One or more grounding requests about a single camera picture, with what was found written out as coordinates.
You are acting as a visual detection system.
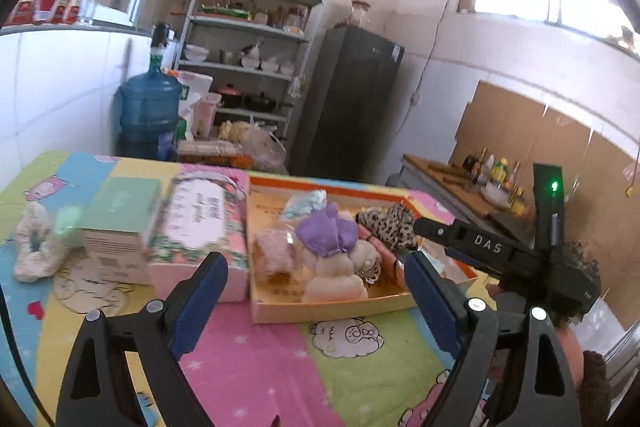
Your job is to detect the brown cardboard sheet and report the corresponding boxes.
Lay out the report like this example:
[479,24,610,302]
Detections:
[453,79,640,259]

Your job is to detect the grey metal shelf unit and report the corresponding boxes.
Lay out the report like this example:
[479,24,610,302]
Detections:
[172,0,331,168]

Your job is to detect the wall power cable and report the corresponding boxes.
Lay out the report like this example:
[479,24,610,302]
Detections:
[409,0,464,108]

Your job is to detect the pink floral box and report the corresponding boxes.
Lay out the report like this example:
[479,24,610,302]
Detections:
[149,171,251,304]

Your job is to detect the leopard print cloth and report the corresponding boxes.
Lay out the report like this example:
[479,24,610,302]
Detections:
[356,202,419,253]

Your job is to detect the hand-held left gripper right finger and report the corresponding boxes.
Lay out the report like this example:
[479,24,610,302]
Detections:
[403,250,584,427]

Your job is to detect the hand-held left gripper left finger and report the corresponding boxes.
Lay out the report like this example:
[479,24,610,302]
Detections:
[56,251,230,427]

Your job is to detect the pink plush in clear bag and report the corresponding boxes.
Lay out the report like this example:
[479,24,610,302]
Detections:
[254,227,304,288]

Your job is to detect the light blue scrunchie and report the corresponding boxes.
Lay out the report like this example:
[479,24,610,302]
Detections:
[284,189,329,222]

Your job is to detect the colourful cartoon play mat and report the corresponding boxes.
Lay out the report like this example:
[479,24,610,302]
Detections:
[0,150,501,427]

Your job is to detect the person's right hand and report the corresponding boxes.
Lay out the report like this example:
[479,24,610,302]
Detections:
[486,283,586,389]

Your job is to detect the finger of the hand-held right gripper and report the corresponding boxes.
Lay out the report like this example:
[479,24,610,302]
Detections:
[412,215,539,261]
[442,246,507,281]

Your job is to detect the clear plastic bag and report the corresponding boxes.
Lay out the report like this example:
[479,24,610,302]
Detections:
[219,117,289,174]

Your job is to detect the pink bag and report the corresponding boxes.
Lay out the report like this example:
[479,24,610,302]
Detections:
[192,93,224,138]

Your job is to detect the grey kitchen counter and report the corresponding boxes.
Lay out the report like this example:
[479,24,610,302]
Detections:
[399,152,542,234]

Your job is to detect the orange shallow cardboard box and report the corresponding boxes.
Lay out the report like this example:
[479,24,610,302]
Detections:
[248,176,479,326]

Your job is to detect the group of condiment bottles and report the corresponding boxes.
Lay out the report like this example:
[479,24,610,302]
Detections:
[462,147,532,219]

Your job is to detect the green white box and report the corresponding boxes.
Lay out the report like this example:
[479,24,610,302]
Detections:
[80,177,164,286]

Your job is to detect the blue water jug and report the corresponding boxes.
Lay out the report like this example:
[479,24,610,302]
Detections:
[118,64,184,160]

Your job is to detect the person's right forearm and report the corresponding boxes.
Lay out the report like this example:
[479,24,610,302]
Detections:
[575,349,612,424]

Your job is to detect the dark grey refrigerator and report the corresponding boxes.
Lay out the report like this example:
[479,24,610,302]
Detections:
[289,25,406,184]

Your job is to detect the glass jar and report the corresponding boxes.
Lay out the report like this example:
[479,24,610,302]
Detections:
[350,0,374,28]

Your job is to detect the white fluffy scrunchie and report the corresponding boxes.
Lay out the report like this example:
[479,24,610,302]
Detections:
[12,202,69,284]

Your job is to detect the black cooking pot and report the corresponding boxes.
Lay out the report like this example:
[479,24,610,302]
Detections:
[244,92,282,114]

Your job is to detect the white rice sack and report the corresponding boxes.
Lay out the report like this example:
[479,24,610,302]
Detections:
[175,69,214,140]

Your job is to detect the black water pump dispenser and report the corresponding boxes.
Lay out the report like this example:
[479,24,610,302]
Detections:
[150,23,171,68]

